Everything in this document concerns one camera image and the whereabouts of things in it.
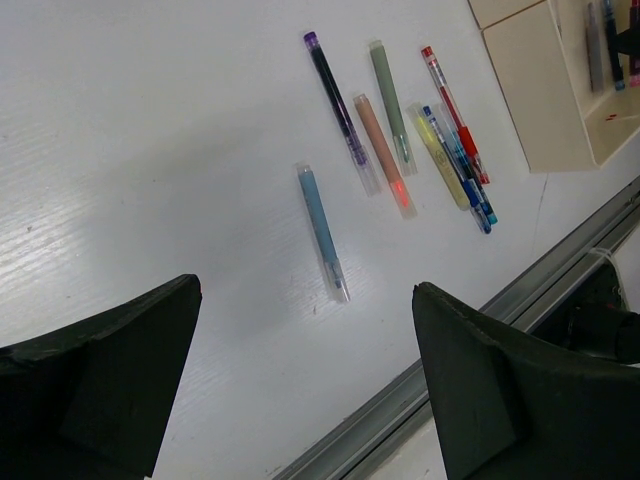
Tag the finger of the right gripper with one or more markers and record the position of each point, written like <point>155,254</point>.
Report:
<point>628,41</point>

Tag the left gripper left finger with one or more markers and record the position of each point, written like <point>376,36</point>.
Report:
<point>92,400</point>

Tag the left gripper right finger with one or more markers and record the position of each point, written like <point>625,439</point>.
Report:
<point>508,405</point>

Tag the magenta clear-cap pen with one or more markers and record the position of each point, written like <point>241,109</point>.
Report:
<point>634,71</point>

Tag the grey purple clear pen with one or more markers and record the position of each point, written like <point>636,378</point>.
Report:
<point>593,49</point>

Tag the blue clear-cap pen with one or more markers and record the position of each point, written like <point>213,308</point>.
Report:
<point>611,39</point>

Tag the light blue clear pen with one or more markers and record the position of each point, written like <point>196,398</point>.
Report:
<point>330,261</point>

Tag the violet clear-cap pen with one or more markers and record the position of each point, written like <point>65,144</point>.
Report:
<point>357,150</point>

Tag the beige divided organizer tray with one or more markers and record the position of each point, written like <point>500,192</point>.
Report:
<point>539,55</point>

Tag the red gel pen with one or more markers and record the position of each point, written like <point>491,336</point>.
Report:
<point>462,129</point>

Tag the cyan clear pen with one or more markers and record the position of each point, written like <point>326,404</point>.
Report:
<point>447,126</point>

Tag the dark blue gel pen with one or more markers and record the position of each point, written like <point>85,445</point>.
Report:
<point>477,203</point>

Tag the yellow clear pen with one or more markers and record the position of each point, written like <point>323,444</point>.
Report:
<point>438,155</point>

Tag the orange clear-cap pen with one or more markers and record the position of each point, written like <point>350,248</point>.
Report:
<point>383,153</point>

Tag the olive green clear pen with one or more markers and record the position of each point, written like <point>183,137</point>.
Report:
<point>394,115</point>

